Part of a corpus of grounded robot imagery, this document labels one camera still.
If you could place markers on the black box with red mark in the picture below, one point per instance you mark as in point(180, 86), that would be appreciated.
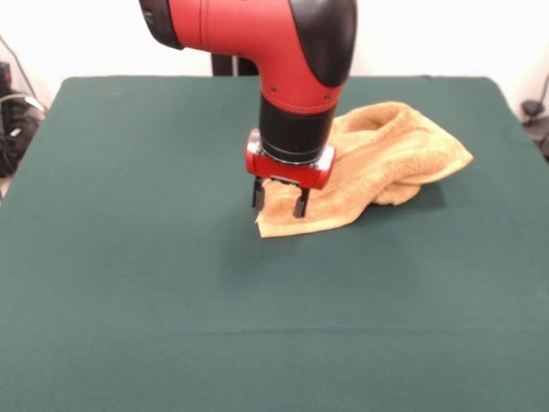
point(4, 77)

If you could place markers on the orange terry towel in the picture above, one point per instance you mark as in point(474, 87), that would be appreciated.
point(386, 163)

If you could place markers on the dark green table cloth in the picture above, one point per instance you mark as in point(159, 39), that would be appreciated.
point(171, 279)

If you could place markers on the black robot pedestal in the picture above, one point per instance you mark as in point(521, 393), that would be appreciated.
point(223, 65)

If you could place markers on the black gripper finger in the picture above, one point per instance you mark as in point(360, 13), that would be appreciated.
point(258, 197)
point(300, 206)

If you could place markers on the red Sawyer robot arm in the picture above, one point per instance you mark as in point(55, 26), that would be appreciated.
point(257, 30)

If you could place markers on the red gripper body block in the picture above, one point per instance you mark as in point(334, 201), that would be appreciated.
point(291, 173)

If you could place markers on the black floor device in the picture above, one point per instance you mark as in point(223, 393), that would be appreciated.
point(532, 107)

